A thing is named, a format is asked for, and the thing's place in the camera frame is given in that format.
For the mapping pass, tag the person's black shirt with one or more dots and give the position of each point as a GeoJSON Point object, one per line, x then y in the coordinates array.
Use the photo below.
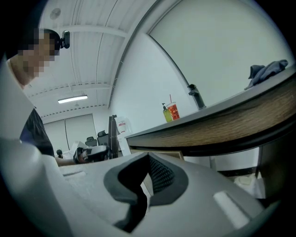
{"type": "Point", "coordinates": [37, 134]}

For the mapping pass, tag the red paper cup with straw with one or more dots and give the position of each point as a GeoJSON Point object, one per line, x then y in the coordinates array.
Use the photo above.
{"type": "Point", "coordinates": [174, 111]}

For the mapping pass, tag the black head-mounted camera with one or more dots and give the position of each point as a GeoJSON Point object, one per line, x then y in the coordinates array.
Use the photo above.
{"type": "Point", "coordinates": [65, 39]}

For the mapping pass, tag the person's left forearm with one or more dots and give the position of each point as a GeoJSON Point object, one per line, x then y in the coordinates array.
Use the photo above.
{"type": "Point", "coordinates": [65, 162]}

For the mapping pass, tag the white water dispenser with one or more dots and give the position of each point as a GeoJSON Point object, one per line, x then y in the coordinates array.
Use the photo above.
{"type": "Point", "coordinates": [122, 145]}

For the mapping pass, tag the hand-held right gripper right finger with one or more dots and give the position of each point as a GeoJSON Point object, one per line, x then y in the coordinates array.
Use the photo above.
{"type": "Point", "coordinates": [201, 208]}

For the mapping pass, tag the dark blue cloth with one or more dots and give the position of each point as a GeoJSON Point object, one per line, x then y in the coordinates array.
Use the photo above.
{"type": "Point", "coordinates": [266, 71]}

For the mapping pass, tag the black faucet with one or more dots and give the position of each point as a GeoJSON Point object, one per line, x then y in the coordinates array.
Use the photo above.
{"type": "Point", "coordinates": [196, 97]}

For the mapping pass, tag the ceiling strip light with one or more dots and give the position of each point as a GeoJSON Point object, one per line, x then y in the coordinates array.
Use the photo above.
{"type": "Point", "coordinates": [72, 99]}

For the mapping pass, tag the round ceiling fixture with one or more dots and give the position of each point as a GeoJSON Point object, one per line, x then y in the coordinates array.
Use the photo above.
{"type": "Point", "coordinates": [55, 14]}

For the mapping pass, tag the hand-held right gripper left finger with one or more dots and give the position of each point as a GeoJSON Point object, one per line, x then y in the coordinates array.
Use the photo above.
{"type": "Point", "coordinates": [97, 196]}

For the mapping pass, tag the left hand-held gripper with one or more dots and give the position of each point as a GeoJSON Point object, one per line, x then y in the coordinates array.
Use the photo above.
{"type": "Point", "coordinates": [96, 151]}

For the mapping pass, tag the brown wooden sink cabinet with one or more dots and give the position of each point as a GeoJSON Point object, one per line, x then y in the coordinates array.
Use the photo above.
{"type": "Point", "coordinates": [208, 125]}

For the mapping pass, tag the person's head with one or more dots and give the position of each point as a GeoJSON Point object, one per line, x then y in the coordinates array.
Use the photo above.
{"type": "Point", "coordinates": [34, 62]}

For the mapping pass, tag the black folding frame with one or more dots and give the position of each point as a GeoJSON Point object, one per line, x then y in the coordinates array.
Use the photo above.
{"type": "Point", "coordinates": [113, 139]}

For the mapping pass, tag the green soap pump bottle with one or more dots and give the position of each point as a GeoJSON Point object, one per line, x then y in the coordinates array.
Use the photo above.
{"type": "Point", "coordinates": [167, 114]}

